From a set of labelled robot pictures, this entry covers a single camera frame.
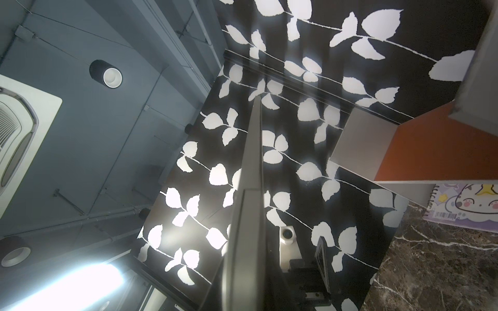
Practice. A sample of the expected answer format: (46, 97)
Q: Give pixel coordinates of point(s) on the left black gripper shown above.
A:
(309, 284)

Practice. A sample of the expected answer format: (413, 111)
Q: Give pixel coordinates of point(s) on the silver laptop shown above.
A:
(243, 285)

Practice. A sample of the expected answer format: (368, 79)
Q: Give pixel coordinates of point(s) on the purple cartoon spiral notebook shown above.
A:
(471, 206)

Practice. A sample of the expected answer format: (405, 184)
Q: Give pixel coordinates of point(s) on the white and brown desk shelf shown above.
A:
(427, 146)

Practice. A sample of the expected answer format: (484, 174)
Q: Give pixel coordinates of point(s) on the black ceiling spotlight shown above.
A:
(105, 74)
(14, 250)

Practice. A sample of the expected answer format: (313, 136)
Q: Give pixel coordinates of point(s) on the white ceiling air conditioner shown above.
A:
(27, 114)

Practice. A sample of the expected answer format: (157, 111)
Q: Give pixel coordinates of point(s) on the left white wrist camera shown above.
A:
(288, 248)

